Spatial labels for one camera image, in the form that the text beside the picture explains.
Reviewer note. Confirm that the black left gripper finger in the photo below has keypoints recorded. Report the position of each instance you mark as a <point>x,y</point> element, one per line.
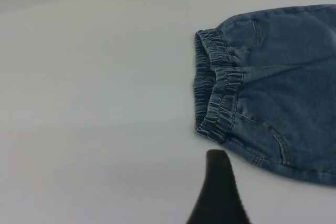
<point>218,195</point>

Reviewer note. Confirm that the blue denim shorts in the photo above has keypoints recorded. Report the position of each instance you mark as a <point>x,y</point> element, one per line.
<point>275,90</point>

